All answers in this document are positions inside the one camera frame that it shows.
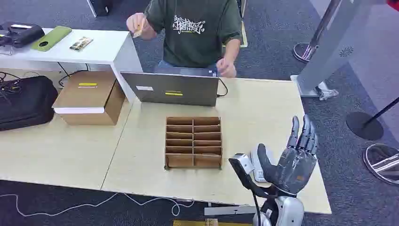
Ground person's left hand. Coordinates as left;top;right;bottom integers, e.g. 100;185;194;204
215;57;238;79

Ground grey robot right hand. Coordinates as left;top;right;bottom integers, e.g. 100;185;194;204
257;114;319;196

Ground person's right hand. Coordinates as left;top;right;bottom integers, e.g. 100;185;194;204
126;12;157;41

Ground tan printed card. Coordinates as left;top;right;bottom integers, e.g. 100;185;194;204
133;18;146;39

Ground grey flat card reader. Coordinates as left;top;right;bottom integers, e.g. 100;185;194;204
249;145;277;184

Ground yellow floor tape strip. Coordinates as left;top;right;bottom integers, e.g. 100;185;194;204
239;0;249;48

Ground black cabinet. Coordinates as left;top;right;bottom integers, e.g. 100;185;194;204
87;0;113;18

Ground white shelf table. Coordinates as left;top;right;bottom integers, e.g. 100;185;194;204
0;28;144;104

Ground person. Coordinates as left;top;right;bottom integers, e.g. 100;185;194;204
126;0;242;79

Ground grey laptop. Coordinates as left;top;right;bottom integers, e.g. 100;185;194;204
120;66;220;108

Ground dark printed card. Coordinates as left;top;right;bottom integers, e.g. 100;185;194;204
69;37;94;52

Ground black stanchion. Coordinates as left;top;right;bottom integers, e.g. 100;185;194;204
346;97;399;141

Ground wooden slotted card box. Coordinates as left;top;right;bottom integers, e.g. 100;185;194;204
164;116;223;170

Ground chrome stanchion with pole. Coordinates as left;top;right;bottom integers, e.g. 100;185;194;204
292;0;342;64

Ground clear plastic wrap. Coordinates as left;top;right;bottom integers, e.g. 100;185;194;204
315;87;339;101

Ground brown cardboard box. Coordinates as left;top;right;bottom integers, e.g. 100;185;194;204
52;71;126;126

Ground green phone case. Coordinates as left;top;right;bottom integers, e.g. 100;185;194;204
30;25;72;52

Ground chrome stanchion base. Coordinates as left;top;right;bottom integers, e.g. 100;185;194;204
363;143;399;186

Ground grey kiosk stand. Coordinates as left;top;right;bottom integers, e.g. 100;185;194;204
290;0;387;99

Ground black device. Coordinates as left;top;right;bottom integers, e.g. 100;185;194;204
0;22;46;48

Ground black bag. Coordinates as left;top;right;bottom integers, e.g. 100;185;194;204
0;75;59;132

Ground black laptop cable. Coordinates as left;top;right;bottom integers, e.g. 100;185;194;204
216;78;229;98

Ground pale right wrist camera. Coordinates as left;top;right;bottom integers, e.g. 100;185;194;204
228;153;276;200

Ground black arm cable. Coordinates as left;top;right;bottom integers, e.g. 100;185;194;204
251;187;263;226

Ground black cable under shelf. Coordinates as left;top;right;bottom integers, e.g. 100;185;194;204
57;62;90;88

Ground black cable bundle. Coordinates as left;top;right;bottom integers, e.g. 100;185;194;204
0;71;23;96

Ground white floor cable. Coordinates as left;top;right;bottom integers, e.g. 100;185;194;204
0;192;195;218

